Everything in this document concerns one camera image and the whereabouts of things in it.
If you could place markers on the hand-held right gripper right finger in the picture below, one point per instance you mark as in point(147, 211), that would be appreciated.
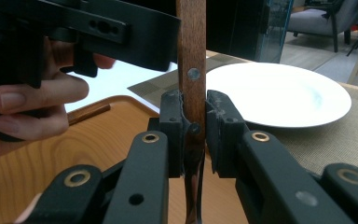
point(267, 174)

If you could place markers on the brown wooden tray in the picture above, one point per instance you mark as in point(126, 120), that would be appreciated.
point(99, 140)

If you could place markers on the brown woven placemat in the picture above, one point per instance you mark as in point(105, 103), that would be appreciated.
point(323, 146)

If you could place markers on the grey armchair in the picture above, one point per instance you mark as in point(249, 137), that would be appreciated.
point(313, 21)

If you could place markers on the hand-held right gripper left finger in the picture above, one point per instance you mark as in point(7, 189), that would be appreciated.
point(149, 174)

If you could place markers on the white round plate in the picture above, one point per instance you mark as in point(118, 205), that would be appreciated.
point(276, 93)

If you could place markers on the glass cabinet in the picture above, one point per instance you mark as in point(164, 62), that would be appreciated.
point(275, 28)

